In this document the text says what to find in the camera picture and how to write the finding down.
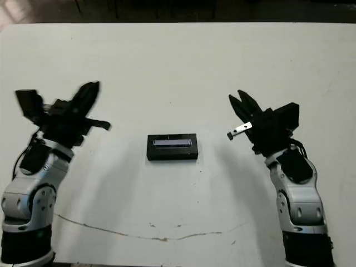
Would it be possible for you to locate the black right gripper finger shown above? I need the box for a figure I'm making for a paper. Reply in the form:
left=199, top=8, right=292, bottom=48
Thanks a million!
left=237, top=89, right=263, bottom=118
left=228, top=93, right=253, bottom=125

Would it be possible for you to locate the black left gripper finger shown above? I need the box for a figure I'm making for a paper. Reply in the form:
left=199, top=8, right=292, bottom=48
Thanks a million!
left=71, top=81, right=94, bottom=112
left=78, top=80, right=102, bottom=118

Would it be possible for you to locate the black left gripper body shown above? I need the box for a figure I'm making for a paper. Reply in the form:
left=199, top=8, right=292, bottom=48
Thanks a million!
left=35, top=98, right=112, bottom=149

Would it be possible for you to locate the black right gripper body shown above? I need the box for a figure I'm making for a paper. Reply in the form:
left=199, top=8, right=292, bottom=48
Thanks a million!
left=227, top=108, right=293, bottom=157

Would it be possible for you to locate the black box lid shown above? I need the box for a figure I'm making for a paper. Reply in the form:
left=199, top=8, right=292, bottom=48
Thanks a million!
left=146, top=133, right=199, bottom=162

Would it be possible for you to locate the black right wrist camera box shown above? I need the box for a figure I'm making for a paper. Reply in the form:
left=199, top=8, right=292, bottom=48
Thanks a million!
left=274, top=102, right=300, bottom=132

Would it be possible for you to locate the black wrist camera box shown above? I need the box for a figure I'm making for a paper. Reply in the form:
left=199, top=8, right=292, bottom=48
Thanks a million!
left=274, top=102, right=300, bottom=132
left=15, top=89, right=46, bottom=126

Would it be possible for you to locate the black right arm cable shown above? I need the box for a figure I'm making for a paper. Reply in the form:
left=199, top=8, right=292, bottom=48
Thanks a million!
left=289, top=137, right=309, bottom=161

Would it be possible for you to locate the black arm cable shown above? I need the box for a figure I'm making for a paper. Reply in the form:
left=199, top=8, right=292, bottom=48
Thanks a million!
left=12, top=133, right=42, bottom=179
left=289, top=137, right=309, bottom=161

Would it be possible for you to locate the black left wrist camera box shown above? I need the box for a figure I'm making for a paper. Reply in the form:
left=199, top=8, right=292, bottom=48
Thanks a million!
left=15, top=89, right=46, bottom=126

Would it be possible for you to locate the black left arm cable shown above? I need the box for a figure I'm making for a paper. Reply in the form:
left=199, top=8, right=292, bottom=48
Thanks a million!
left=12, top=133, right=42, bottom=179

